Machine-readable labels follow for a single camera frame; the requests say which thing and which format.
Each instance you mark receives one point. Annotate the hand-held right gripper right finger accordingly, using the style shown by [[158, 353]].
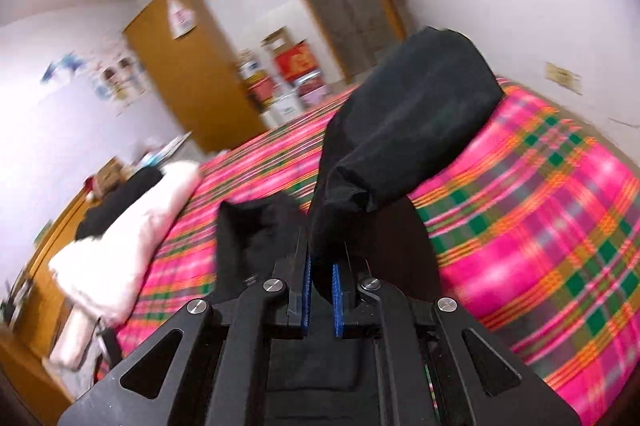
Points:
[[340, 301]]

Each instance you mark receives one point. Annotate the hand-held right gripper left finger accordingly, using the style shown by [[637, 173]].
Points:
[[305, 298]]

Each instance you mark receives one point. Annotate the black padded jacket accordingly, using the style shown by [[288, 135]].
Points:
[[415, 106]]

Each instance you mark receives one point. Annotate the pale pink padded coat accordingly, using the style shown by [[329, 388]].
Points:
[[125, 246]]

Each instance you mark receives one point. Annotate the white cardboard box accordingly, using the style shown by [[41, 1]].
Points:
[[287, 104]]

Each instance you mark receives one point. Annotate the stack of books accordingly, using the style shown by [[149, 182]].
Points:
[[165, 149]]

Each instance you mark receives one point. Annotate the pink box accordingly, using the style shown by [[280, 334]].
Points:
[[314, 91]]

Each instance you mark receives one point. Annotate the pink plaid bed sheet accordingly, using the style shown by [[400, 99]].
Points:
[[525, 206]]

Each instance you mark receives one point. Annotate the dark cloth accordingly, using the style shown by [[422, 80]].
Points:
[[120, 201]]

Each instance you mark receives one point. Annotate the red cardboard box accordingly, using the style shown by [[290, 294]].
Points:
[[297, 61]]

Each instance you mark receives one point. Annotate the wooden wardrobe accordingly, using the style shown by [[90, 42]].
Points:
[[200, 71]]

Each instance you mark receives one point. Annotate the wooden headboard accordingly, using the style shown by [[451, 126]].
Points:
[[30, 356]]

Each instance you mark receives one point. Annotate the white paper sign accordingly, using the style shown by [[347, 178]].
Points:
[[180, 19]]

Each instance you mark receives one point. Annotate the cartoon wall poster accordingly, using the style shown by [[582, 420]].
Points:
[[117, 76]]

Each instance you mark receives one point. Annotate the wall socket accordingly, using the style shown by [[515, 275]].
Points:
[[562, 78]]

